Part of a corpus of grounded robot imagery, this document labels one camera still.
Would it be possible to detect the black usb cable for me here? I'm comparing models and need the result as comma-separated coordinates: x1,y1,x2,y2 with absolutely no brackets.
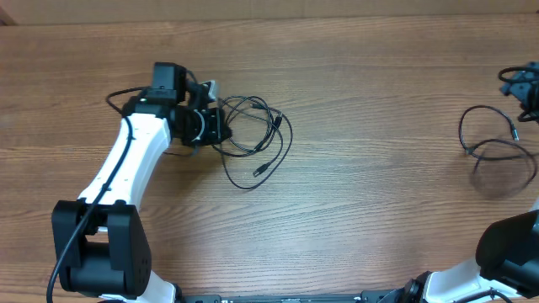
457,66,539,186
212,95,294,191

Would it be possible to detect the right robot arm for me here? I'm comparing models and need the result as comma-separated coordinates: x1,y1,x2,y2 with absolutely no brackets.
354,61,538,303

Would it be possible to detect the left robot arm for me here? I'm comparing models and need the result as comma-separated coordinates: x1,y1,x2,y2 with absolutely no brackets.
45,62,232,302

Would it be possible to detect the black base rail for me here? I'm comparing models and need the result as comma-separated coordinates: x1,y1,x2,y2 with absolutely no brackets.
176,271,430,303

